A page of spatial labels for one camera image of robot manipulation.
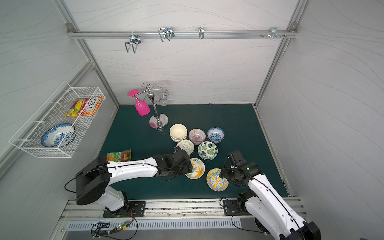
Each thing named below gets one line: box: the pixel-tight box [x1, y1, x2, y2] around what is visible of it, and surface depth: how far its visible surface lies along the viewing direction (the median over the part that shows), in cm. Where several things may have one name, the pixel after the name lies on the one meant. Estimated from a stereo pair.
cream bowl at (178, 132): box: [169, 123, 188, 143], surface depth 99 cm
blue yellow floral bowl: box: [206, 168, 229, 192], surface depth 83 cm
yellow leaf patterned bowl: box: [185, 158, 206, 180], surface depth 87 cm
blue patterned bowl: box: [206, 135, 225, 144], surface depth 99 cm
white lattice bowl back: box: [176, 139, 195, 157], surface depth 95 cm
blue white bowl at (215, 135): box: [207, 127, 225, 144], surface depth 100 cm
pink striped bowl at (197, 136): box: [188, 128, 206, 145], surface depth 100 cm
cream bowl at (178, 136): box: [169, 132, 188, 143], surface depth 95 cm
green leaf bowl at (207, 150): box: [197, 141, 219, 161], surface depth 93 cm
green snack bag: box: [106, 148, 132, 162], surface depth 91 cm
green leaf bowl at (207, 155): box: [197, 150, 218, 161], surface depth 92 cm
